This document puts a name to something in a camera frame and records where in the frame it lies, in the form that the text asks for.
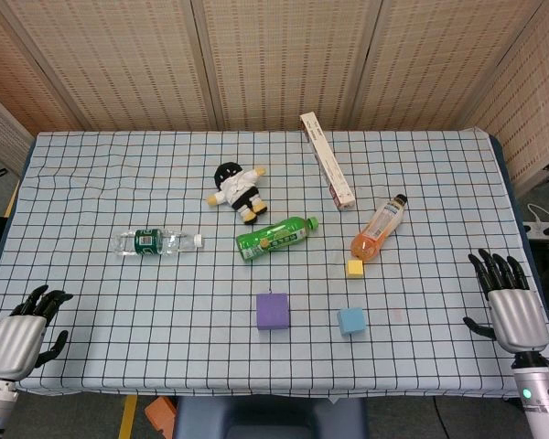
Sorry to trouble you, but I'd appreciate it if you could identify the orange drink bottle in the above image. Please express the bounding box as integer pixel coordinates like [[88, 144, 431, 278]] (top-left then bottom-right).
[[350, 193, 409, 265]]

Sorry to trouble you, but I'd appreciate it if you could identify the yellow floor tape strip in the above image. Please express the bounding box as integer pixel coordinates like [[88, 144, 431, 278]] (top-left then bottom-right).
[[117, 395, 138, 439]]

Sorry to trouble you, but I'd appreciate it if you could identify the purple foam cube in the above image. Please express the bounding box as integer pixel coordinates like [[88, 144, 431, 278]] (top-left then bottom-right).
[[255, 292, 291, 331]]

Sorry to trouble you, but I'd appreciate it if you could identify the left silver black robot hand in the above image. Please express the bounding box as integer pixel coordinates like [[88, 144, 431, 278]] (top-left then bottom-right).
[[0, 284, 74, 381]]

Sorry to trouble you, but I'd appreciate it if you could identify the clear water bottle green label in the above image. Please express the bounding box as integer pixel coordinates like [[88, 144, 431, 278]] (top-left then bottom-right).
[[110, 227, 206, 258]]

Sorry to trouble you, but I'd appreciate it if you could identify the thin black cable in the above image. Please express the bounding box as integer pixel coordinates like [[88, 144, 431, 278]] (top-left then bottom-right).
[[432, 395, 445, 434]]

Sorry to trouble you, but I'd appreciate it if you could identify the black white plush doll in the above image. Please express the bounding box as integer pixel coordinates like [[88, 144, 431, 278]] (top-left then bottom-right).
[[205, 161, 269, 225]]

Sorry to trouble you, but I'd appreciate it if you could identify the pale woven screen panel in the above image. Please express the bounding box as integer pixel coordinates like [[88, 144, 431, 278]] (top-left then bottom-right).
[[0, 86, 34, 177]]

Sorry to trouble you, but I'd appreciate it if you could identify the white power strip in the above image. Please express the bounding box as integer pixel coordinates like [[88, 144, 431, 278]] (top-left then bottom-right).
[[522, 220, 549, 239]]

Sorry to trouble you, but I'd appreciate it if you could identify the long white red box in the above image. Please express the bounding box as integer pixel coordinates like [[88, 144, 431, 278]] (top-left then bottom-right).
[[299, 112, 356, 212]]

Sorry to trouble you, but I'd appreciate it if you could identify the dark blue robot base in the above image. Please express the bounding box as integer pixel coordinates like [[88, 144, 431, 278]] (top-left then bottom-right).
[[172, 395, 370, 439]]

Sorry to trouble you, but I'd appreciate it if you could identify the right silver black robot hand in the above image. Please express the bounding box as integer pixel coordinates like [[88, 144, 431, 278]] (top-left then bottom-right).
[[462, 248, 549, 354]]

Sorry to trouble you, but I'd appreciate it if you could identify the green tea bottle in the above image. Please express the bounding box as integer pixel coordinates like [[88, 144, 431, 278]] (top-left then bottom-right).
[[235, 215, 320, 262]]

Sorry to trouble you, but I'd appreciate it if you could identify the bamboo screen panel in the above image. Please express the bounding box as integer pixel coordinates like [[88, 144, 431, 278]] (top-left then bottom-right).
[[0, 0, 92, 134], [350, 0, 549, 132], [190, 0, 388, 133], [461, 0, 549, 193], [0, 0, 219, 134]]

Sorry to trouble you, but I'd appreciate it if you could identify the blue foam cube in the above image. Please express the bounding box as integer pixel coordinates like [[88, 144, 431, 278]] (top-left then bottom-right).
[[337, 306, 366, 337]]

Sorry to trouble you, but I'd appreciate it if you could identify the white power cable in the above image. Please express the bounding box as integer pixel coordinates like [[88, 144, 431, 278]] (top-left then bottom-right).
[[527, 203, 549, 225]]

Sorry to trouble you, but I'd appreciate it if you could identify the orange block on floor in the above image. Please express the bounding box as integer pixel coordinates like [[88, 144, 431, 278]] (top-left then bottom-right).
[[145, 396, 178, 435]]

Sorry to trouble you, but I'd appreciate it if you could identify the blue checkered tablecloth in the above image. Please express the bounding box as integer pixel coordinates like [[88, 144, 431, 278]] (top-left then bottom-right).
[[0, 127, 549, 398]]

